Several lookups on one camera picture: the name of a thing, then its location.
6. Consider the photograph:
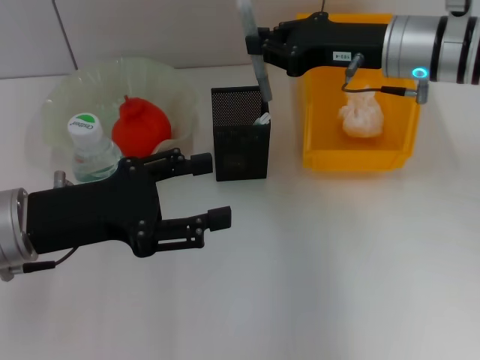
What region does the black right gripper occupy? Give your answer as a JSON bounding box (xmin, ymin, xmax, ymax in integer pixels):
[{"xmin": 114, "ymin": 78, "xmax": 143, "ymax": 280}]
[{"xmin": 245, "ymin": 10, "xmax": 390, "ymax": 78}]

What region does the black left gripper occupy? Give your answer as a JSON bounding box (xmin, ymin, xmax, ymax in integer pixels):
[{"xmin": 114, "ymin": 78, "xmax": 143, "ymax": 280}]
[{"xmin": 26, "ymin": 157, "xmax": 163, "ymax": 260}]

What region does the grey pen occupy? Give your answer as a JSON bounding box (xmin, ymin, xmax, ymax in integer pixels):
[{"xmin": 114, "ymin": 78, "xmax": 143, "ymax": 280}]
[{"xmin": 238, "ymin": 0, "xmax": 273, "ymax": 103}]

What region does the clear green-label water bottle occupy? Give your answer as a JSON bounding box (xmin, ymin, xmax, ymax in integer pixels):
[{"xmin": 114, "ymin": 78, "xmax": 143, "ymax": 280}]
[{"xmin": 67, "ymin": 112, "xmax": 123, "ymax": 185}]

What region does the orange fruit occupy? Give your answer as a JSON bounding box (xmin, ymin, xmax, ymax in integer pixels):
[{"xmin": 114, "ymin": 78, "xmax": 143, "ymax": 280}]
[{"xmin": 111, "ymin": 94, "xmax": 173, "ymax": 159}]

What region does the white paper ball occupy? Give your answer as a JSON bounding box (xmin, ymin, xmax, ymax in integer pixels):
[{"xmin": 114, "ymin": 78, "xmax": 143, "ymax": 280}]
[{"xmin": 338, "ymin": 85, "xmax": 386, "ymax": 139}]

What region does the black mesh pen holder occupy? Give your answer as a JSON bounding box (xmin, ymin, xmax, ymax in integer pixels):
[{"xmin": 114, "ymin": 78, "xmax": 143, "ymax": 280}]
[{"xmin": 211, "ymin": 85, "xmax": 272, "ymax": 182}]

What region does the pale green glass fruit plate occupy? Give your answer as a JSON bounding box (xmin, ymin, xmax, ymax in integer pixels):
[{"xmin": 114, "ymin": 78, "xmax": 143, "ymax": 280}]
[{"xmin": 40, "ymin": 56, "xmax": 199, "ymax": 166}]

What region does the yellow plastic bin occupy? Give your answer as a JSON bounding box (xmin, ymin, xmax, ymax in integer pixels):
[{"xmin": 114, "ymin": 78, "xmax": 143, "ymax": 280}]
[{"xmin": 295, "ymin": 13, "xmax": 422, "ymax": 173}]

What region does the right gripper cable with plug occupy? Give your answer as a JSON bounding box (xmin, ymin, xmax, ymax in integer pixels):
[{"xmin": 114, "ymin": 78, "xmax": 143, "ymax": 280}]
[{"xmin": 340, "ymin": 52, "xmax": 431, "ymax": 105}]

